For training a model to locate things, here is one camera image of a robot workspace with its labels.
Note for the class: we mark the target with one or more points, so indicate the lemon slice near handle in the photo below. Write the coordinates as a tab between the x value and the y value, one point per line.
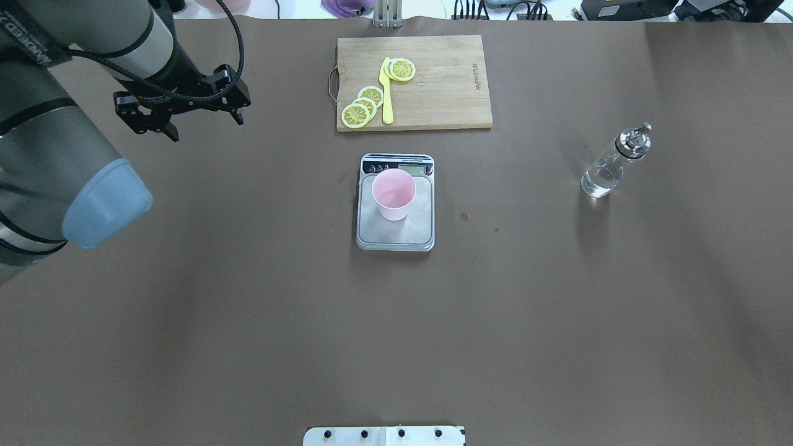
400	69

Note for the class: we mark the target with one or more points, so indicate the lemon slice far end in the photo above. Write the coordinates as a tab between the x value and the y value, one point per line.
355	115

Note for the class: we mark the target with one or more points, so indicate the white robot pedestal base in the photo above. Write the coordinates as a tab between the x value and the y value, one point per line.
386	435

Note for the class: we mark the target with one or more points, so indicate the lemon slice near knife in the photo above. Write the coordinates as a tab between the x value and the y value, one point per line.
373	93

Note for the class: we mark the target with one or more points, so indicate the lemon slice middle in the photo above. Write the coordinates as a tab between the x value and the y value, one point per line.
369	104

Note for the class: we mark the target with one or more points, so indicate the aluminium frame post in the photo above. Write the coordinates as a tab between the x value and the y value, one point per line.
387	14

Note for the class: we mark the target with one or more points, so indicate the yellow plastic knife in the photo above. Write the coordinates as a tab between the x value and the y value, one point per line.
384	81

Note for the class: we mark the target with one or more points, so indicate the bamboo cutting board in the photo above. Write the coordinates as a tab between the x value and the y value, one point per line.
449	90

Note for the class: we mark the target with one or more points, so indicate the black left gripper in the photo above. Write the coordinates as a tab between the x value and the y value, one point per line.
178	73

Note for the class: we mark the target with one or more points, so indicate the purple cloth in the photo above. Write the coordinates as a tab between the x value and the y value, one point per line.
347	8

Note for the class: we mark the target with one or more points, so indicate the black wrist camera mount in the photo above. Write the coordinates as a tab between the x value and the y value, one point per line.
232	94

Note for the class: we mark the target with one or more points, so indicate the glass sauce bottle metal cap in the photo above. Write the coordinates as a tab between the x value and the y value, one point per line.
606	172

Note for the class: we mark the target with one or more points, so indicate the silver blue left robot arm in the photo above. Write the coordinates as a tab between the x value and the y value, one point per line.
62	180

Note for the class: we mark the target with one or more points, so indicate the silver digital kitchen scale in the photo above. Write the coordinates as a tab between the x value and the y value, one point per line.
414	233

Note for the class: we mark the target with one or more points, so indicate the pink plastic cup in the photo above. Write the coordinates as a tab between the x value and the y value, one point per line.
394	191

